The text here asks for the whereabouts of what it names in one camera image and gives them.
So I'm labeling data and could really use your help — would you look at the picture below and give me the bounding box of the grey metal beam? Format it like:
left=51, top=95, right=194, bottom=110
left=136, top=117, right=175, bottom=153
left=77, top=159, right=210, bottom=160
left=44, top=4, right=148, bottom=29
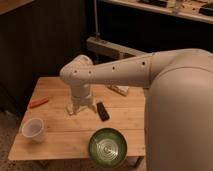
left=86, top=37, right=144, bottom=59

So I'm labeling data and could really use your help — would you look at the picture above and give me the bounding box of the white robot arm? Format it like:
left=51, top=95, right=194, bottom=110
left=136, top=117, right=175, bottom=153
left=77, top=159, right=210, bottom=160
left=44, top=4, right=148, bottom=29
left=60, top=49, right=213, bottom=171

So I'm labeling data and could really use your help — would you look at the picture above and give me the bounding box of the black rectangular remote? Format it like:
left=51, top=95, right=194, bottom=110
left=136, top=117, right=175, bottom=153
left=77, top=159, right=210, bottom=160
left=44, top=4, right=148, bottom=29
left=97, top=102, right=109, bottom=121

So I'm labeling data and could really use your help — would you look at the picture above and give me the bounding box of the green ceramic bowl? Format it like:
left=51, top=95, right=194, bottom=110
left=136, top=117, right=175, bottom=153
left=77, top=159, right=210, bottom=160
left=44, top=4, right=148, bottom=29
left=88, top=128, right=128, bottom=169

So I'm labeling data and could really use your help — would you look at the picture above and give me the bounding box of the orange marker pen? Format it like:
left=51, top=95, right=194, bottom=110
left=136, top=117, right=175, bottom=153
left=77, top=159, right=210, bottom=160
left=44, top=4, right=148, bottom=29
left=29, top=98, right=49, bottom=108

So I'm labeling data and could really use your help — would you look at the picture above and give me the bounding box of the wooden table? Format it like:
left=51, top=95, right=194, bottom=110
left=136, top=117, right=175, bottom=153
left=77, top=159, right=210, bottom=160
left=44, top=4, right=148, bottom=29
left=8, top=77, right=145, bottom=160

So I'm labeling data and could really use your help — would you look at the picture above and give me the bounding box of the background shelf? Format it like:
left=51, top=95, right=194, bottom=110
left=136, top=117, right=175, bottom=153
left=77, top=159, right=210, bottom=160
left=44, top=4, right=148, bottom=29
left=101, top=0, right=213, bottom=24

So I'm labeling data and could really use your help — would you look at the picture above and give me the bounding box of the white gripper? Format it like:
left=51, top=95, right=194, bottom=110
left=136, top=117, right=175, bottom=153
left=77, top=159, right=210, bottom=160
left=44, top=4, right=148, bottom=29
left=66, top=84, right=97, bottom=115

